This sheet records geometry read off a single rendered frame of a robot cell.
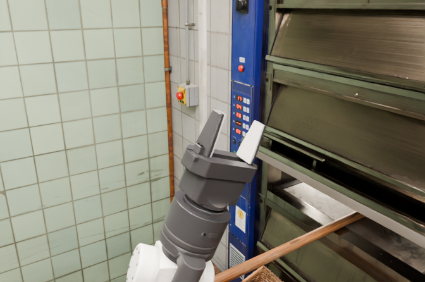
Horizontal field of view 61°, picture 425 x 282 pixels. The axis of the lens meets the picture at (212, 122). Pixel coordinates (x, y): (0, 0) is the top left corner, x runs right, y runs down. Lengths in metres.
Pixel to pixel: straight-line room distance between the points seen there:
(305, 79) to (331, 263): 0.64
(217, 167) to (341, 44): 0.75
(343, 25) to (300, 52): 0.16
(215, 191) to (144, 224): 1.93
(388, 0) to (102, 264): 2.07
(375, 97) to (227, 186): 0.67
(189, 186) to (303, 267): 1.03
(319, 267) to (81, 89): 1.38
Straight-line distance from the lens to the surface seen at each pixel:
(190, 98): 1.81
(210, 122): 0.47
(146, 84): 2.08
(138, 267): 0.55
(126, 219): 2.34
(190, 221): 0.50
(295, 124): 1.29
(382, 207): 0.98
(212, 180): 0.48
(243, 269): 1.08
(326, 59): 1.16
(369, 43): 1.09
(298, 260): 1.49
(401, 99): 1.05
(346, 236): 1.31
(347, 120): 1.17
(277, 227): 1.56
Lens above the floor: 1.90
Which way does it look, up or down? 18 degrees down
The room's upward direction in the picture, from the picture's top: straight up
